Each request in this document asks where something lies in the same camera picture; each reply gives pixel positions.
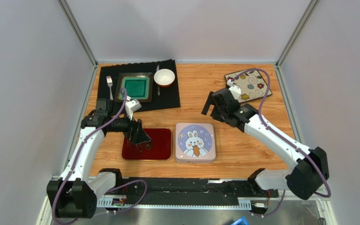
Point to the silver tin lid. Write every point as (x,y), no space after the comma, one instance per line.
(195,139)

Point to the red lacquer tray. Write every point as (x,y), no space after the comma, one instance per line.
(162,146)

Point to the blue plastic bin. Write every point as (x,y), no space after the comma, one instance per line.
(241,221)

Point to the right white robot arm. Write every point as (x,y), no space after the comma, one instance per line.
(307,168)

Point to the pink handled metal tongs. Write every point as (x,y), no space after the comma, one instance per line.
(145,146)

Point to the silver knife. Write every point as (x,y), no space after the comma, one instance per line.
(158,87)

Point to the white bowl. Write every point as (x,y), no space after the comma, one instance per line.
(164,77)

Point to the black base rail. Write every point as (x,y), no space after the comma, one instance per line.
(188,193)

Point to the black cloth placemat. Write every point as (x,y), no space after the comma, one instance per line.
(169,97)

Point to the green square plate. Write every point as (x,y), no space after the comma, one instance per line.
(138,85)

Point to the silver fork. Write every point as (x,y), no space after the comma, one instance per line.
(110,84)

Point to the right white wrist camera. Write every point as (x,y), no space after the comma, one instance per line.
(234,89)

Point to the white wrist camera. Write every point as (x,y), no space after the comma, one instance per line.
(131,106)
(234,89)

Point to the silver tin with paper cups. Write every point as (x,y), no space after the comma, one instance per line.
(185,159)

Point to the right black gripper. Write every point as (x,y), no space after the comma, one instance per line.
(219,105)

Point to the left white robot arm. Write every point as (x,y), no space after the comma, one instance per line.
(73,195)

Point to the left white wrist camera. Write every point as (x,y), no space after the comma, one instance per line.
(131,106)

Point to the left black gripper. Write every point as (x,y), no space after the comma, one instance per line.
(135,131)

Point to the floral square plate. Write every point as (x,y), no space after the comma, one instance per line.
(252,84)

